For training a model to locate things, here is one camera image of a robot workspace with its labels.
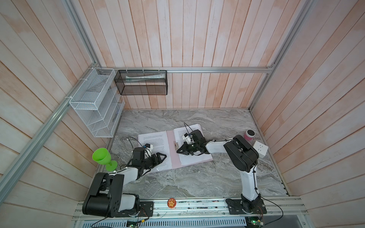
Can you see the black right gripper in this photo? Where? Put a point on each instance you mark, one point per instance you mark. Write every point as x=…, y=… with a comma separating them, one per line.
x=185, y=150

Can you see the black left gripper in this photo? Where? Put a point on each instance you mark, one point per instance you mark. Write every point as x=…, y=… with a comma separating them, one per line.
x=159, y=161

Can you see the white paper stack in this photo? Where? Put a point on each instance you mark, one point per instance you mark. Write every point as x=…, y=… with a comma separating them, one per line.
x=187, y=160

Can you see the pink folder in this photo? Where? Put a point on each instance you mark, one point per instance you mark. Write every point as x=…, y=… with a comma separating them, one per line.
x=174, y=155

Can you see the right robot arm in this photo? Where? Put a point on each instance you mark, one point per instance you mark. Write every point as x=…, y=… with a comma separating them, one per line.
x=243, y=156

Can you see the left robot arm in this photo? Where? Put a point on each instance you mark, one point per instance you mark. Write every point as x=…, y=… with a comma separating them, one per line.
x=105, y=197

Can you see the metal folder clip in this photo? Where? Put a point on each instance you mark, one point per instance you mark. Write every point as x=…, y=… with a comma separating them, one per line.
x=176, y=145

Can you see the red round badge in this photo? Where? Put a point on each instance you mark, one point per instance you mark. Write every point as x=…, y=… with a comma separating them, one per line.
x=171, y=203

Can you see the green plastic goblet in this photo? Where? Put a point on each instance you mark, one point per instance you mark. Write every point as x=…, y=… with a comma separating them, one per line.
x=102, y=156

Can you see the pink round speaker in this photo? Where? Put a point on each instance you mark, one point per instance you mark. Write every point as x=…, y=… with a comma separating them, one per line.
x=249, y=135

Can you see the white power socket cube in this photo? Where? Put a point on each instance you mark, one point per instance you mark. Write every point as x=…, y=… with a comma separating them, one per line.
x=260, y=148

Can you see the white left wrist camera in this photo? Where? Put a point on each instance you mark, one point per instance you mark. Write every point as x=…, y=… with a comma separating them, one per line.
x=148, y=147

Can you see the black wire mesh basket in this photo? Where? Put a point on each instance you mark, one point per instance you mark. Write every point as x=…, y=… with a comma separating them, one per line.
x=142, y=82

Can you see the white wire mesh shelf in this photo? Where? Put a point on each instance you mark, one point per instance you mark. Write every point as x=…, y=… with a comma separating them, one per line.
x=98, y=104

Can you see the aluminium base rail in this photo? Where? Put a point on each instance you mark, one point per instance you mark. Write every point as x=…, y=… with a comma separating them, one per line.
x=217, y=207

